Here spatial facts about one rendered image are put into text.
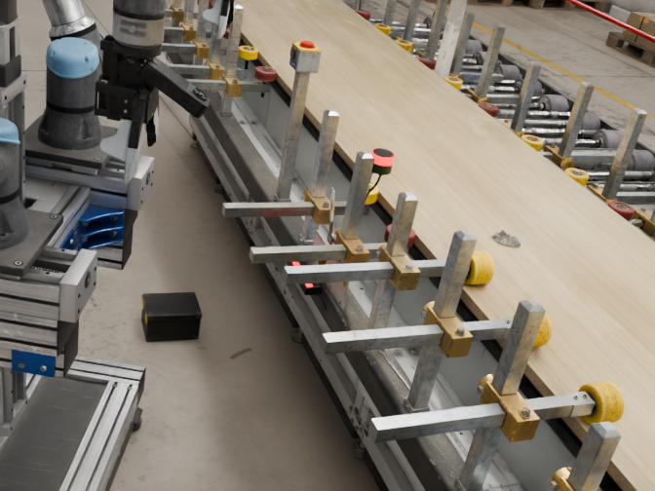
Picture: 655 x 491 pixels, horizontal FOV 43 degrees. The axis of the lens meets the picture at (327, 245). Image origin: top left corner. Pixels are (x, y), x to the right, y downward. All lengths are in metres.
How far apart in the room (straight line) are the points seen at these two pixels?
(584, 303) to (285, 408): 1.22
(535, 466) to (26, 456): 1.33
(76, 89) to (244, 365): 1.41
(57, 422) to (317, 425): 0.89
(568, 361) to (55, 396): 1.48
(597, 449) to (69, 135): 1.36
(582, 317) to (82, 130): 1.28
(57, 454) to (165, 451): 0.44
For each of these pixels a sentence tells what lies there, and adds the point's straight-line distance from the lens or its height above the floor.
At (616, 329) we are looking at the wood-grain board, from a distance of 2.09.
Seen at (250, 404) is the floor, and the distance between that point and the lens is 2.94.
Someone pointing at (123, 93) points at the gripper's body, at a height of 1.45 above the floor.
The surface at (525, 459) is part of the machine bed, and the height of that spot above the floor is 0.68.
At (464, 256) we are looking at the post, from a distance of 1.70.
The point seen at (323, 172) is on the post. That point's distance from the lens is 2.36.
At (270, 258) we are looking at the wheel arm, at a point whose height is 0.84.
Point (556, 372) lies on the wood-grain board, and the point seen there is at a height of 0.90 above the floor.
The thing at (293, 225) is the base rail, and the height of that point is 0.70.
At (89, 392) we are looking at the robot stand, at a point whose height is 0.21.
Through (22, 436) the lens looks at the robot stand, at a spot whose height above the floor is 0.21.
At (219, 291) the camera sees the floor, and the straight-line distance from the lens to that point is 3.49.
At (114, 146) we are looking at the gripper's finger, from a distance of 1.31.
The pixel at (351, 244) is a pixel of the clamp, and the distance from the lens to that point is 2.17.
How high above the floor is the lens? 1.90
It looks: 29 degrees down
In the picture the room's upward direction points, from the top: 11 degrees clockwise
